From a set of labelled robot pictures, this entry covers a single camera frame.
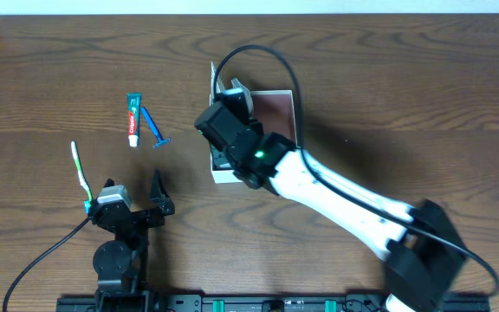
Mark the blue disposable razor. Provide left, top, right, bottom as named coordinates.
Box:
left=141, top=107, right=171, bottom=148

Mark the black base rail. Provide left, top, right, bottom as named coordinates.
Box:
left=56, top=292, right=492, bottom=312

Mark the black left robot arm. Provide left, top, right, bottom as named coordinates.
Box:
left=87, top=170, right=175, bottom=312

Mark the clear pump bottle purple liquid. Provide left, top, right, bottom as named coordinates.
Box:
left=231, top=78, right=254, bottom=117

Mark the Colgate toothpaste tube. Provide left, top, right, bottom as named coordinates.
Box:
left=127, top=93, right=142, bottom=147

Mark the green white toothbrush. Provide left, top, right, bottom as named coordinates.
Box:
left=70, top=140, right=93, bottom=214

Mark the white cardboard box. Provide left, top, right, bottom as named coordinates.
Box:
left=208, top=89, right=299, bottom=185

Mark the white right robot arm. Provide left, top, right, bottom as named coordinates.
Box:
left=195, top=102, right=465, bottom=311

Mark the white speckled cream tube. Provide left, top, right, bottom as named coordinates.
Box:
left=210, top=62, right=225, bottom=103

